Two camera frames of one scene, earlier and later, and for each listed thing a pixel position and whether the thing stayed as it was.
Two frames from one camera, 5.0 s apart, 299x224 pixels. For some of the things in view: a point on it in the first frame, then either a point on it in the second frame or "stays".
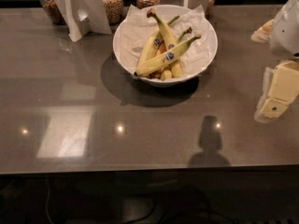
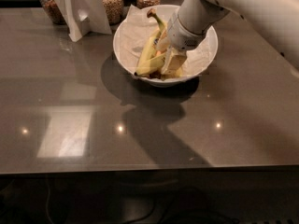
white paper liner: [136, 28] stays
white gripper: [286, 32] -> [182, 36]
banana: [152, 63] stays
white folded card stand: [81, 9] stays
